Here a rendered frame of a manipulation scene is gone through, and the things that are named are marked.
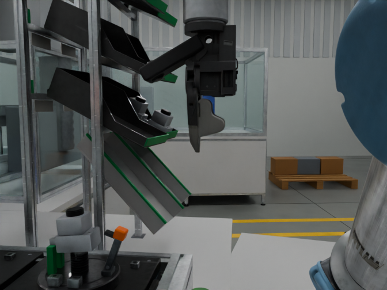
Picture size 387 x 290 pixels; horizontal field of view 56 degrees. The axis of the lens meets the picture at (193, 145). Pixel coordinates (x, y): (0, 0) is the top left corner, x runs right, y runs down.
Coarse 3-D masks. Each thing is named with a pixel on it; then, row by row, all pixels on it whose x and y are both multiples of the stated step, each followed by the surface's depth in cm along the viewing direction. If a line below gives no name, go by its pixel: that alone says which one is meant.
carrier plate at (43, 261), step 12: (36, 264) 71; (120, 264) 71; (144, 264) 71; (156, 264) 71; (24, 276) 66; (36, 276) 66; (120, 276) 66; (132, 276) 66; (144, 276) 66; (12, 288) 62; (24, 288) 62; (36, 288) 62; (120, 288) 62; (132, 288) 62; (144, 288) 62
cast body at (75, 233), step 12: (60, 216) 62; (72, 216) 61; (84, 216) 62; (60, 228) 61; (72, 228) 61; (84, 228) 61; (96, 228) 64; (60, 240) 61; (72, 240) 61; (84, 240) 61; (96, 240) 63; (60, 252) 62; (72, 252) 61
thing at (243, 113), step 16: (240, 64) 451; (256, 64) 452; (128, 80) 446; (176, 80) 449; (240, 80) 453; (256, 80) 454; (144, 96) 449; (160, 96) 450; (176, 96) 451; (208, 96) 453; (240, 96) 455; (256, 96) 456; (176, 112) 453; (224, 112) 456; (240, 112) 457; (256, 112) 458; (176, 128) 455; (224, 128) 458; (240, 128) 460; (256, 128) 461
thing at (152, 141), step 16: (64, 80) 85; (80, 80) 84; (48, 96) 87; (64, 96) 85; (80, 96) 84; (112, 96) 96; (80, 112) 85; (112, 112) 96; (128, 112) 95; (112, 128) 83; (128, 128) 82; (144, 128) 94; (144, 144) 81
